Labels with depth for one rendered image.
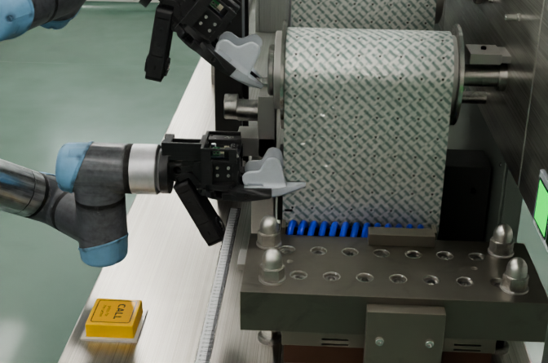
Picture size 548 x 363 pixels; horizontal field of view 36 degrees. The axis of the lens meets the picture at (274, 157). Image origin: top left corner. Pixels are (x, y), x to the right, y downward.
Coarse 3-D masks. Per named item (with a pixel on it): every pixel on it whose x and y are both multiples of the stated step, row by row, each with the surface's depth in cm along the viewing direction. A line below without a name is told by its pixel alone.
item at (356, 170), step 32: (288, 128) 122; (320, 128) 122; (352, 128) 122; (384, 128) 122; (416, 128) 121; (448, 128) 121; (288, 160) 124; (320, 160) 124; (352, 160) 124; (384, 160) 124; (416, 160) 123; (320, 192) 126; (352, 192) 126; (384, 192) 126; (416, 192) 125; (352, 224) 128; (384, 224) 128; (416, 224) 127
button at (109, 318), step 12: (96, 300) 128; (108, 300) 127; (120, 300) 128; (132, 300) 128; (96, 312) 124; (108, 312) 125; (120, 312) 125; (132, 312) 125; (96, 324) 122; (108, 324) 122; (120, 324) 122; (132, 324) 122; (96, 336) 123; (108, 336) 122; (120, 336) 122; (132, 336) 122
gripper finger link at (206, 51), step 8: (192, 40) 120; (192, 48) 119; (200, 48) 119; (208, 48) 119; (208, 56) 119; (216, 56) 120; (216, 64) 120; (224, 64) 120; (224, 72) 121; (232, 72) 121
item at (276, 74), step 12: (276, 36) 122; (276, 48) 120; (456, 48) 120; (276, 60) 120; (456, 60) 119; (276, 72) 120; (456, 72) 119; (276, 84) 120; (456, 84) 119; (276, 96) 122; (456, 96) 120; (276, 108) 126
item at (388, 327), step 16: (368, 304) 110; (384, 304) 110; (368, 320) 109; (384, 320) 109; (400, 320) 109; (416, 320) 109; (432, 320) 108; (368, 336) 110; (384, 336) 110; (400, 336) 110; (416, 336) 110; (432, 336) 109; (368, 352) 111; (384, 352) 111; (400, 352) 111; (416, 352) 110; (432, 352) 110
